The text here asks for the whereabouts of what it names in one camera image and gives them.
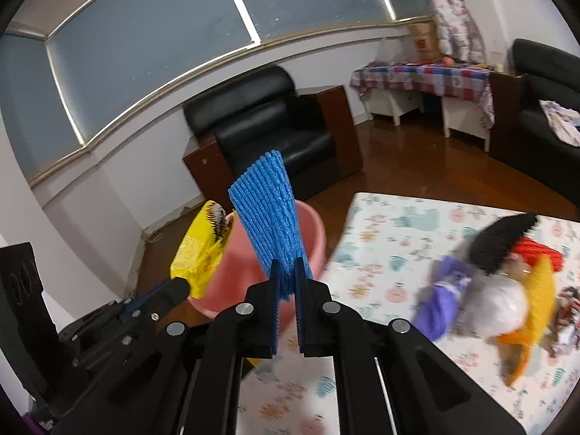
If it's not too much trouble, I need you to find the large curved window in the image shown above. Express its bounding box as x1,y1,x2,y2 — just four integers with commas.
0,0,399,182

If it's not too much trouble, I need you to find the black foam net sleeve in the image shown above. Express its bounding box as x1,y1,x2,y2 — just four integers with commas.
469,213,540,277

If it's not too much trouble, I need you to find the hanging padded jacket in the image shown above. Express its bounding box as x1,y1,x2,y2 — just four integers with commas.
426,0,485,64

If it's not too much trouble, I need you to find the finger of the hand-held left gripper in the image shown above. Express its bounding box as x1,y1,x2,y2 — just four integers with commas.
119,278,192,322

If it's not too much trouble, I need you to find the pink plastic bin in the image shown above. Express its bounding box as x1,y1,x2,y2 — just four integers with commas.
187,199,327,319

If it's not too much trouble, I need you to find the purple foam net sleeve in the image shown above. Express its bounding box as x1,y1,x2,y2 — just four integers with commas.
410,255,474,343

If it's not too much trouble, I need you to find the crumpled clear plastic wrapper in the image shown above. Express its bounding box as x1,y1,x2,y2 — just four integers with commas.
541,285,580,359

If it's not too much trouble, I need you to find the table with checkered cloth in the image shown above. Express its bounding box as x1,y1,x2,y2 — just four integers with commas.
350,61,496,130

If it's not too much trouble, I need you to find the white patterned cloth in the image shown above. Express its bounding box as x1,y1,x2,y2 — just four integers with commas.
539,100,580,148

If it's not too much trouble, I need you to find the white desk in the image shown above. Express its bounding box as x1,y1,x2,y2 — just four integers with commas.
365,88,492,152

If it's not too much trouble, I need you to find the red foam net sleeve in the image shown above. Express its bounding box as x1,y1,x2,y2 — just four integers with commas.
517,236,567,273

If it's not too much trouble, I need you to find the brown paper bag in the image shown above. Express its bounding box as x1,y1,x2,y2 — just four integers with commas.
408,16,442,62

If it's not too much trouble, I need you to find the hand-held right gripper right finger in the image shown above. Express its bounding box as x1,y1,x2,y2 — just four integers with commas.
294,257,529,435

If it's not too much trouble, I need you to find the black leather armchair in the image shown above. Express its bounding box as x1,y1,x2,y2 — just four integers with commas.
489,38,580,207
182,64,363,202

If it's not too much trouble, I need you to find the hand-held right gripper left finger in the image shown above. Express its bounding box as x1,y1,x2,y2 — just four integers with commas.
54,259,279,435

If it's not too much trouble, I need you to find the clear plastic bag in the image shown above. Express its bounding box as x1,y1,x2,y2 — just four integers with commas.
374,36,409,66

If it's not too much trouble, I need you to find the white plastic bag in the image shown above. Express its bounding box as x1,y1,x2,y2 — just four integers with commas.
462,276,529,336

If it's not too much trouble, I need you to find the yellow plastic packet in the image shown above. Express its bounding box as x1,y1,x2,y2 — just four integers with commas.
170,199,236,300

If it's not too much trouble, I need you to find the yellow foam net sleeve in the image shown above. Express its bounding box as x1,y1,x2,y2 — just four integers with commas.
521,255,558,349

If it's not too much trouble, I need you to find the blue foam net sleeve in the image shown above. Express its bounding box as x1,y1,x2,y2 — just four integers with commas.
228,149,313,304

